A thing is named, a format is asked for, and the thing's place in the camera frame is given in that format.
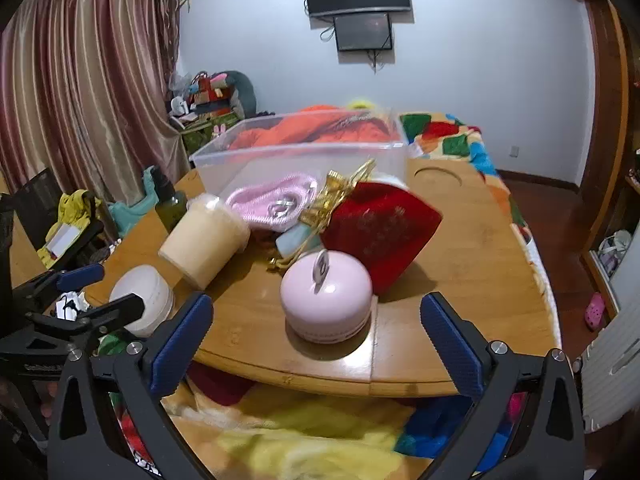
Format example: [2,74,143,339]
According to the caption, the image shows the clear plastic storage bin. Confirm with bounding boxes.
[191,110,408,198]

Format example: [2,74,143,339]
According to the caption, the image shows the white round jar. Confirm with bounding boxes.
[110,264,175,338]

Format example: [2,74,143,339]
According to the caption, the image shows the beige lidded plastic tub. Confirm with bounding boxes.
[158,193,250,289]

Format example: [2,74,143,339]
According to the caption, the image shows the grey plush toy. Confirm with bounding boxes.
[224,70,257,119]

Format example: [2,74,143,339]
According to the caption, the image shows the teal rocking horse toy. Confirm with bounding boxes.
[107,166,158,238]

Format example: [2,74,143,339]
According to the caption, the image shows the dark green spray bottle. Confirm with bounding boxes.
[151,166,188,233]

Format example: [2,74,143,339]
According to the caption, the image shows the green storage box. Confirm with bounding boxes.
[180,112,240,156]

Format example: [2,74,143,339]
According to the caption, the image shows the small wall monitor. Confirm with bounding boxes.
[333,13,393,52]

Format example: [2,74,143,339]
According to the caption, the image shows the colourful patchwork blanket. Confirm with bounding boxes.
[399,112,559,311]

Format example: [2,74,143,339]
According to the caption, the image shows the red velvet pouch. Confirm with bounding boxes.
[320,182,442,296]

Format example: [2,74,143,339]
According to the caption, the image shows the pink slipper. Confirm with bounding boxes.
[584,292,606,332]

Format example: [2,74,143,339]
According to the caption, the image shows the yellow curved pillow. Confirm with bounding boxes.
[347,99,376,110]

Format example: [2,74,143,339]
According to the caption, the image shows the pink rope bundle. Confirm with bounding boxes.
[226,172,320,233]

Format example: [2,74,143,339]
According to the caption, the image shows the orange puffer jacket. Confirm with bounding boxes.
[229,105,401,151]

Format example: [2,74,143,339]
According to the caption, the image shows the gold tassel ornament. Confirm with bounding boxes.
[268,158,376,271]

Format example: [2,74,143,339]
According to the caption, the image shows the wooden wardrobe shelves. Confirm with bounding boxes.
[579,0,639,318]

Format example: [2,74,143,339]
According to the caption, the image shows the pink striped curtain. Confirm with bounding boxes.
[1,0,189,204]

